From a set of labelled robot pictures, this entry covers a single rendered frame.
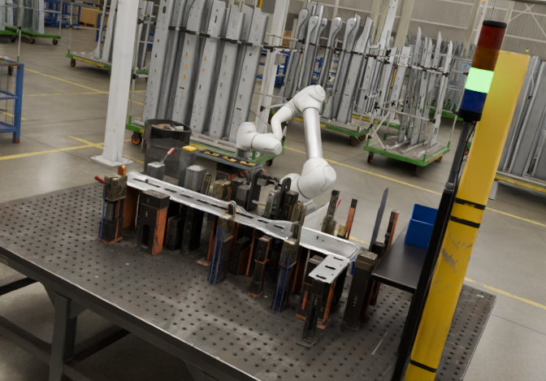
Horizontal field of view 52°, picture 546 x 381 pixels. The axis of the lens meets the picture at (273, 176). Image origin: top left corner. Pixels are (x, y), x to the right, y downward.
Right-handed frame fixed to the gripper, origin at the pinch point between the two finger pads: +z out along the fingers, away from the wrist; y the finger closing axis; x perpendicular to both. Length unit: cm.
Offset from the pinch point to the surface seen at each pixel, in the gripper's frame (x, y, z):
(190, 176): 46.6, 6.6, -16.2
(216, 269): 81, -35, 10
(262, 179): 42, -33, -27
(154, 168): 46, 30, -13
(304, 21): -702, 251, -56
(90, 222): 68, 53, 21
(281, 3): -562, 241, -85
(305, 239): 63, -70, -14
